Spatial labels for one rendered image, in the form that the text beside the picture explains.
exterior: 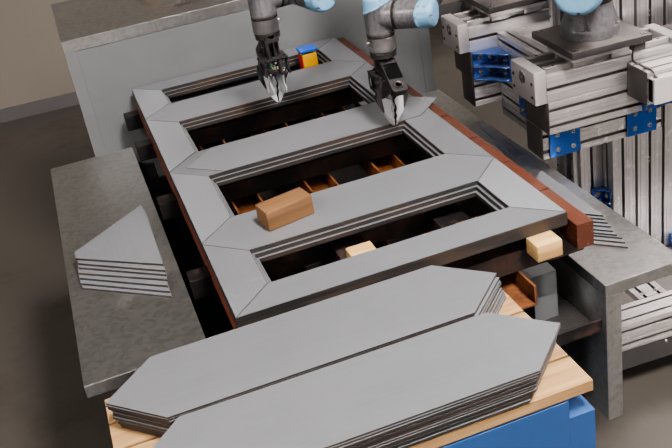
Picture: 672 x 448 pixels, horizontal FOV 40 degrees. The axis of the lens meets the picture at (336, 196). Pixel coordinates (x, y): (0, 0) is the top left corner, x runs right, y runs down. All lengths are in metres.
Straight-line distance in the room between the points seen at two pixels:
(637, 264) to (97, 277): 1.25
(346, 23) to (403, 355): 1.96
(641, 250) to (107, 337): 1.21
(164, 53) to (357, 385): 1.91
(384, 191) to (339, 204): 0.11
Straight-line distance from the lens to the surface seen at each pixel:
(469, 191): 2.19
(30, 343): 3.63
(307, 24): 3.37
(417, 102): 2.68
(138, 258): 2.26
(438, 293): 1.80
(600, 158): 2.89
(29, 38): 5.87
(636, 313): 2.79
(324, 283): 1.89
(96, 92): 3.28
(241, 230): 2.15
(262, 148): 2.55
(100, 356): 2.03
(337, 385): 1.61
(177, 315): 2.08
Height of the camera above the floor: 1.85
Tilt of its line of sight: 27 degrees down
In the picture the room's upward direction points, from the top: 10 degrees counter-clockwise
